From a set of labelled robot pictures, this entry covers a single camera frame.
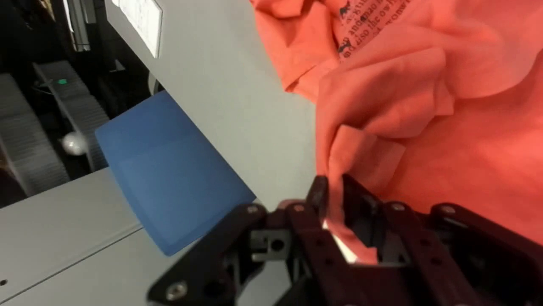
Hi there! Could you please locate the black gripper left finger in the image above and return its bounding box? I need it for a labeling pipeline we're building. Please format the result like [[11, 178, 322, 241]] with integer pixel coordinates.
[[147, 175, 374, 306]]

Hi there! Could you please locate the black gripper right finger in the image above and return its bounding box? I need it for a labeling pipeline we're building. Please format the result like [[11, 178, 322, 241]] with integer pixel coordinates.
[[339, 173, 543, 306]]

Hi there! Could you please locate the coral printed sweatshirt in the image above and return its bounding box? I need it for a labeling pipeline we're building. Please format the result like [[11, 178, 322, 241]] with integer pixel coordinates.
[[249, 0, 543, 269]]

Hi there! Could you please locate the blue office chair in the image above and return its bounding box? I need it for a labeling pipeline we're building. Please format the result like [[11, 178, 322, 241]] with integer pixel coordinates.
[[93, 90, 257, 258]]

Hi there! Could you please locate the white paper label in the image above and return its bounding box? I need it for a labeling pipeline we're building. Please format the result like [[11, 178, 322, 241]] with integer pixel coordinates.
[[108, 0, 164, 59]]

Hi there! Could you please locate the black device green light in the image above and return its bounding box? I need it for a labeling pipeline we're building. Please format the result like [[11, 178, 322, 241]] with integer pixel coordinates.
[[32, 58, 110, 172]]

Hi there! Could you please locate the aluminium frame profile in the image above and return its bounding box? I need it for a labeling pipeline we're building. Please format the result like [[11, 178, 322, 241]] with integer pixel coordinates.
[[59, 0, 94, 54]]

